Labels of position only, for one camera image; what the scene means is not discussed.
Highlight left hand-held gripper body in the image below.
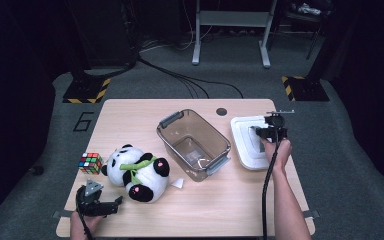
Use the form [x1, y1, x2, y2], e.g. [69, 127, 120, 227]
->
[75, 179, 106, 217]

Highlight panda plush toy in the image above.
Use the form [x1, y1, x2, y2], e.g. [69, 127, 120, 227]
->
[100, 143, 185, 204]

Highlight grey tape piece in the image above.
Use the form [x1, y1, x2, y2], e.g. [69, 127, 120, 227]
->
[52, 209, 74, 219]
[303, 209, 321, 220]

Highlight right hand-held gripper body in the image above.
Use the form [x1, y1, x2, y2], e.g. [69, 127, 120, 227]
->
[263, 109, 296, 143]

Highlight grey cloth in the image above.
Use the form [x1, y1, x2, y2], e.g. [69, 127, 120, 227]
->
[296, 2, 323, 16]

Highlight colourful puzzle cube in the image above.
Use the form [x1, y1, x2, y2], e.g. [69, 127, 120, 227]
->
[77, 152, 104, 176]

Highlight hand-held gripper cable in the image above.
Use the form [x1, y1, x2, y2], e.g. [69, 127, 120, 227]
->
[261, 133, 282, 240]
[75, 193, 95, 240]

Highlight person's left hand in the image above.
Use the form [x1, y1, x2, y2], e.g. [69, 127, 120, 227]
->
[69, 211, 107, 240]

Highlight left hand-held gripper cable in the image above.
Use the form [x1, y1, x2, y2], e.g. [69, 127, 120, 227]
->
[75, 193, 95, 240]

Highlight dark chair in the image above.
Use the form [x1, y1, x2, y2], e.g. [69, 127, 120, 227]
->
[273, 0, 335, 61]

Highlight person's right hand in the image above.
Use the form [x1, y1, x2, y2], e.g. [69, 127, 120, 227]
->
[261, 137, 293, 172]

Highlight tangle of light cables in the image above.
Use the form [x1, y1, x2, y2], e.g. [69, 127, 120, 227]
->
[139, 26, 214, 53]

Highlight white lid with grey handle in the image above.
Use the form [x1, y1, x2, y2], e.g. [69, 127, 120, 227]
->
[230, 115, 272, 171]

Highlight black stand with striped base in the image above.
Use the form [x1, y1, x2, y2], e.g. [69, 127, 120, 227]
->
[62, 0, 112, 104]
[281, 0, 339, 102]

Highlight white metal stand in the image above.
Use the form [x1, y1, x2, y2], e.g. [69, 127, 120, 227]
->
[191, 0, 279, 69]

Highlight right hand-held gripper cable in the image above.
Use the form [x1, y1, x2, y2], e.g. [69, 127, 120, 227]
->
[261, 133, 282, 240]

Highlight black floor cables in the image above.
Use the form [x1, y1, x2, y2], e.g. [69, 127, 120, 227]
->
[136, 54, 244, 100]

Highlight small black floor object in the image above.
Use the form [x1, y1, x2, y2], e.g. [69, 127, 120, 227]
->
[29, 165, 45, 177]

